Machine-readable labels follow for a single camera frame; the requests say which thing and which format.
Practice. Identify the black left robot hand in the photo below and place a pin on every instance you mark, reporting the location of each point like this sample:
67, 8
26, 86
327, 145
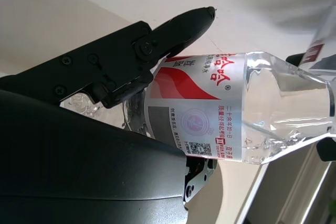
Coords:
326, 150

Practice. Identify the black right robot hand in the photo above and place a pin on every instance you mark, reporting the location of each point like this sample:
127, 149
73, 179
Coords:
78, 161

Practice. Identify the clear water bottle red label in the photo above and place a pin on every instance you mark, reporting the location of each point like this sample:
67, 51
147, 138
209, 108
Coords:
197, 98

